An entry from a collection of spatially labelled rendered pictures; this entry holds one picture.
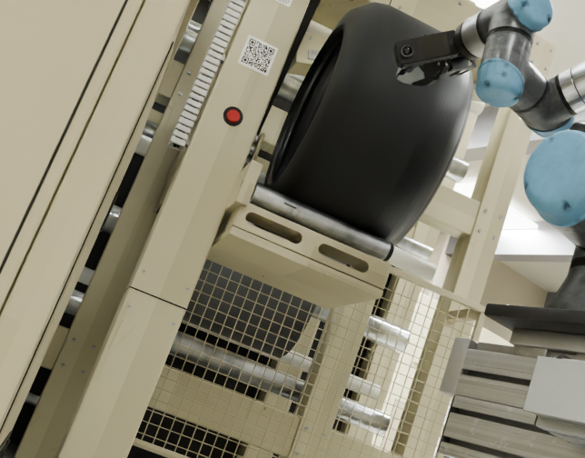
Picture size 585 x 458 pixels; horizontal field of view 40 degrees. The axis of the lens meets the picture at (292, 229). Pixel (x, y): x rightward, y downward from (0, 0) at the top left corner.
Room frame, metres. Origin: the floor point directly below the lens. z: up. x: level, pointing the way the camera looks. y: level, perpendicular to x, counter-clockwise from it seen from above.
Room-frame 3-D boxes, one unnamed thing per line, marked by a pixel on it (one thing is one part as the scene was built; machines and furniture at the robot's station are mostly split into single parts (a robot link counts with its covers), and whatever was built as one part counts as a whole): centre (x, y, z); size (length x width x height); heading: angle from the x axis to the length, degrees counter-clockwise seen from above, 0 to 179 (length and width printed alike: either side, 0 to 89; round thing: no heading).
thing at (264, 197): (1.71, -0.05, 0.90); 0.35 x 0.05 x 0.05; 102
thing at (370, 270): (1.71, -0.05, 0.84); 0.36 x 0.09 x 0.06; 102
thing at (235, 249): (1.85, -0.02, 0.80); 0.37 x 0.36 x 0.02; 12
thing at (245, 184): (1.81, 0.15, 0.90); 0.40 x 0.03 x 0.10; 12
